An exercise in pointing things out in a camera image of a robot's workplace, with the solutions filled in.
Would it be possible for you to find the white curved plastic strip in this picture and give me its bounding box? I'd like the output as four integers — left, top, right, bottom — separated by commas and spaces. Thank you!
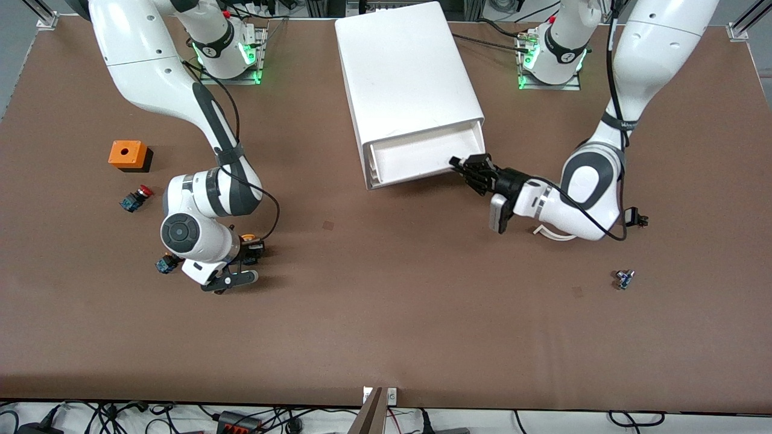
531, 224, 578, 242

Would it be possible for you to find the black looped floor cable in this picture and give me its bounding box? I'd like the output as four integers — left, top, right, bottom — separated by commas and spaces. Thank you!
608, 411, 666, 429

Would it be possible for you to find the wooden strip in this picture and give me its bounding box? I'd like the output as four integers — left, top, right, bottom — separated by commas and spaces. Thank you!
348, 387, 385, 434

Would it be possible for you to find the red push button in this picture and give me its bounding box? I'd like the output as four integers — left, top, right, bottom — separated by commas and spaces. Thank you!
119, 185, 155, 213

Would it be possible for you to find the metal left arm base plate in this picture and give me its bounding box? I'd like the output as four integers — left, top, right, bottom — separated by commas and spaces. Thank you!
517, 30, 583, 92

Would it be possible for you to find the yellow push button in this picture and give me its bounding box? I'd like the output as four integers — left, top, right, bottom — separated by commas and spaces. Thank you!
240, 233, 264, 265

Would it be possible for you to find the white metal bracket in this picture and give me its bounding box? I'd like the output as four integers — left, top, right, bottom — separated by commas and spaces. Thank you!
362, 387, 398, 406

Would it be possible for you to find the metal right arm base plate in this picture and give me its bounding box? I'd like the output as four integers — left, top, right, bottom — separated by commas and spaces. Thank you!
199, 24, 267, 86

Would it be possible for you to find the orange box with hole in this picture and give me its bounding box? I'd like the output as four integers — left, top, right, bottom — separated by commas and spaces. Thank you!
108, 140, 154, 173

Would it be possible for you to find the black braided table cable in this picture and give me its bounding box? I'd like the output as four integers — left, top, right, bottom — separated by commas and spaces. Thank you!
451, 33, 537, 50

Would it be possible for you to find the black orange power strip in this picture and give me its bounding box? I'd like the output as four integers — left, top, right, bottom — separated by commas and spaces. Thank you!
217, 411, 264, 434

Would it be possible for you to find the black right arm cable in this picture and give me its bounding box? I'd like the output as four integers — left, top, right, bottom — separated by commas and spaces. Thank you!
181, 59, 282, 241

